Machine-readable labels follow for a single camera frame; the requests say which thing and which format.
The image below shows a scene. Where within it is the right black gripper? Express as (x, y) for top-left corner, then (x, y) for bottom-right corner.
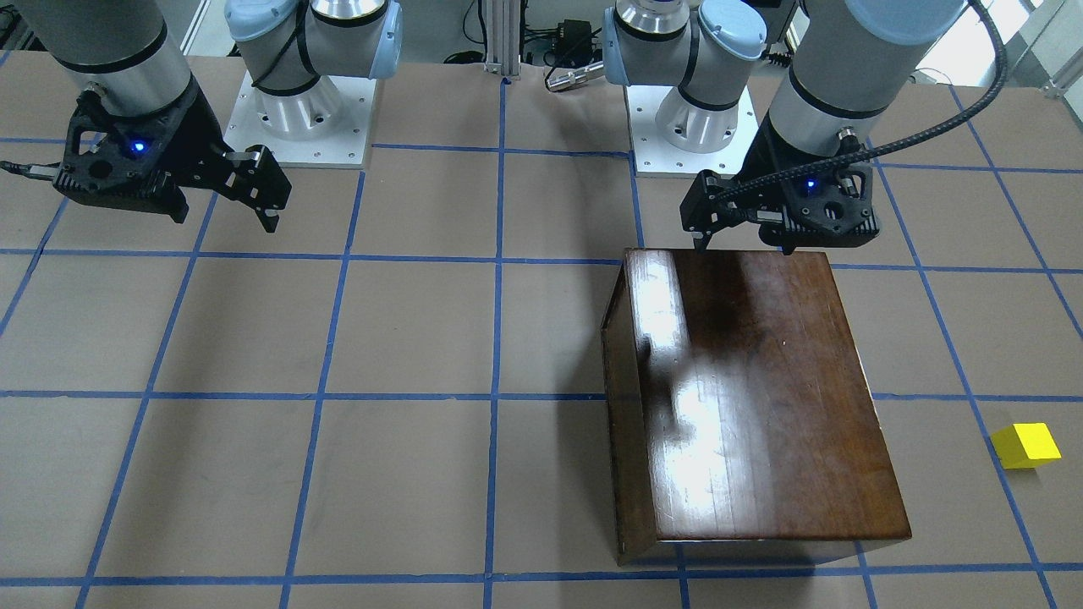
(146, 78), (293, 233)

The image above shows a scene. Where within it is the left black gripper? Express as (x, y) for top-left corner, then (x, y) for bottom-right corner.
(682, 118), (796, 252)

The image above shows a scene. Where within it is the dark wooden drawer box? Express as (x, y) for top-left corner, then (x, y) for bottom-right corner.
(601, 248), (912, 563)

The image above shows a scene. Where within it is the yellow block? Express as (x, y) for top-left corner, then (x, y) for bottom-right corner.
(990, 422), (1061, 470)

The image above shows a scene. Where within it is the silver cylinder connector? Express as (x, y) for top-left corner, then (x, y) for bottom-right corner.
(544, 61), (606, 93)

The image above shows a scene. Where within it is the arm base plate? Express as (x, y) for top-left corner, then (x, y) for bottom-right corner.
(223, 73), (382, 170)
(625, 85), (759, 178)

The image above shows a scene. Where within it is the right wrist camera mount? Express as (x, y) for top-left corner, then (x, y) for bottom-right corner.
(51, 85), (190, 223)

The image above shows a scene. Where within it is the black braided cable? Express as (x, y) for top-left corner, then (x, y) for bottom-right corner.
(716, 0), (1012, 206)

